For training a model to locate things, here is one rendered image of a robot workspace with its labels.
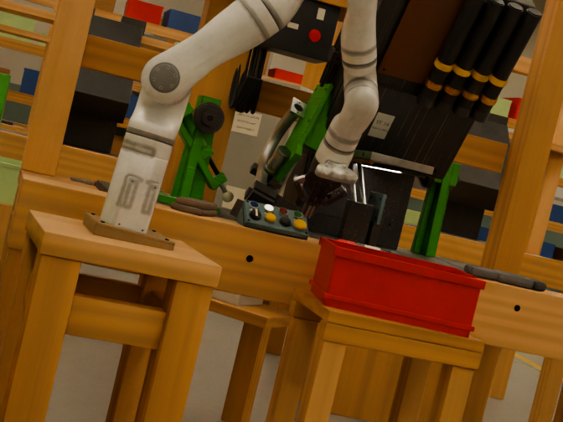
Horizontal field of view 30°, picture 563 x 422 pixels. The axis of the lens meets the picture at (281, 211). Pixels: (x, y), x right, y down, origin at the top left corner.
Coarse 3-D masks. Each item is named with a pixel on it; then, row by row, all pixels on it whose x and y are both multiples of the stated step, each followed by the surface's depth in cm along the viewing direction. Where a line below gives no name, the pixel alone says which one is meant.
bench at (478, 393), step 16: (48, 176) 272; (16, 192) 281; (0, 256) 281; (16, 256) 217; (0, 272) 275; (16, 272) 217; (0, 288) 217; (0, 304) 217; (0, 320) 217; (0, 336) 217; (496, 352) 314; (480, 368) 313; (480, 384) 313; (480, 400) 314; (560, 400) 261; (464, 416) 313; (480, 416) 314; (560, 416) 259
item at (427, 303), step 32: (320, 256) 223; (352, 256) 205; (384, 256) 226; (320, 288) 212; (352, 288) 206; (384, 288) 206; (416, 288) 207; (448, 288) 208; (480, 288) 208; (416, 320) 208; (448, 320) 208
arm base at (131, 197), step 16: (128, 144) 191; (144, 144) 190; (160, 144) 191; (128, 160) 190; (144, 160) 190; (160, 160) 192; (112, 176) 193; (128, 176) 190; (144, 176) 190; (160, 176) 193; (112, 192) 191; (128, 192) 189; (144, 192) 191; (112, 208) 191; (128, 208) 190; (144, 208) 191; (128, 224) 190; (144, 224) 192
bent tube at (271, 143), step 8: (296, 104) 262; (304, 104) 263; (288, 112) 262; (296, 112) 259; (304, 112) 261; (288, 120) 263; (280, 128) 265; (272, 136) 266; (280, 136) 266; (272, 144) 266; (264, 152) 265; (272, 152) 266; (264, 160) 263; (256, 176) 259; (264, 176) 258
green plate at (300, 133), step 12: (324, 84) 258; (312, 96) 262; (324, 96) 253; (312, 108) 256; (324, 108) 255; (300, 120) 262; (312, 120) 253; (324, 120) 255; (300, 132) 256; (312, 132) 255; (324, 132) 255; (288, 144) 261; (300, 144) 253; (312, 144) 255
